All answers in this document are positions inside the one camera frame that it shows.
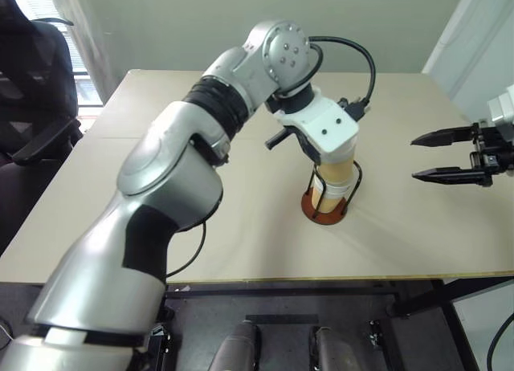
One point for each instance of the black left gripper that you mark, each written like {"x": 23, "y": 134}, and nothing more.
{"x": 310, "y": 146}

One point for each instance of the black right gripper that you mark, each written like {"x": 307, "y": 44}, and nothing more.
{"x": 496, "y": 158}

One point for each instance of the beige paper cup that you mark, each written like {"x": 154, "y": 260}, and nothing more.
{"x": 337, "y": 170}

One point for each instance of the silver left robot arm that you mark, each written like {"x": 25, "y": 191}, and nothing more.
{"x": 168, "y": 166}

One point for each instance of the window with blinds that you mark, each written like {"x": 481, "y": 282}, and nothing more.
{"x": 84, "y": 90}

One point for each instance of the grey rounded shape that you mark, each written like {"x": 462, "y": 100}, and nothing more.
{"x": 331, "y": 351}
{"x": 237, "y": 351}

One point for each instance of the black office chair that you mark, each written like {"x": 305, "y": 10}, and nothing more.
{"x": 36, "y": 66}

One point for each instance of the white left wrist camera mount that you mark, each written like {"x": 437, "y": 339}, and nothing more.
{"x": 325, "y": 122}

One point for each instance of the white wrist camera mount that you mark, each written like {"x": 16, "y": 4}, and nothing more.
{"x": 325, "y": 122}
{"x": 502, "y": 110}

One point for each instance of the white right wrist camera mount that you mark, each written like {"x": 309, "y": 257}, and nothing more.
{"x": 502, "y": 110}

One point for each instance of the black caster bracket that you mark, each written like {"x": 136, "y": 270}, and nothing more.
{"x": 160, "y": 347}

